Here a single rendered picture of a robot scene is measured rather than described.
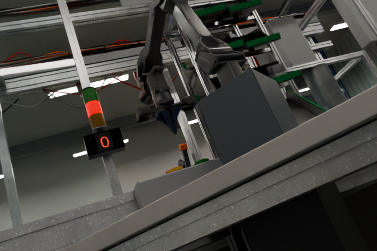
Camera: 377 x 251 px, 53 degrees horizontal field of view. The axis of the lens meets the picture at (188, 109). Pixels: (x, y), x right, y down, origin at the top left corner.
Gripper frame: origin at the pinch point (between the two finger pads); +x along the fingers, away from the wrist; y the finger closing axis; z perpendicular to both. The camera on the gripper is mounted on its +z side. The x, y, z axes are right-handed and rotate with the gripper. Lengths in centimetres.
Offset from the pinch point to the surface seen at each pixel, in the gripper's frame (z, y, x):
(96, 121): 14.8, 19.6, -12.7
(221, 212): -51, 14, 34
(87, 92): 14.9, 19.7, -24.3
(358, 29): 62, -157, -54
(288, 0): 451, -478, -377
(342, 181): -18.8, -31.2, 33.8
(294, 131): -64, 6, 29
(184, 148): -3.0, 0.0, 9.4
